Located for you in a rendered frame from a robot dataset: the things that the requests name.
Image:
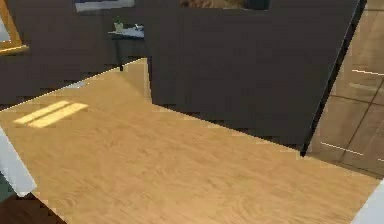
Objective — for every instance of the small green house plant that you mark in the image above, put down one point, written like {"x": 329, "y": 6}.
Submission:
{"x": 118, "y": 25}

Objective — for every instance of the wooden framed window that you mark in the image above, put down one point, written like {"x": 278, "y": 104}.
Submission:
{"x": 10, "y": 40}

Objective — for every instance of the brown framed wall picture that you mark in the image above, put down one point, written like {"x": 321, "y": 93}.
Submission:
{"x": 213, "y": 3}

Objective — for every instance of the white framed wall picture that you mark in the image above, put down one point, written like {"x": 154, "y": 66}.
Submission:
{"x": 103, "y": 4}

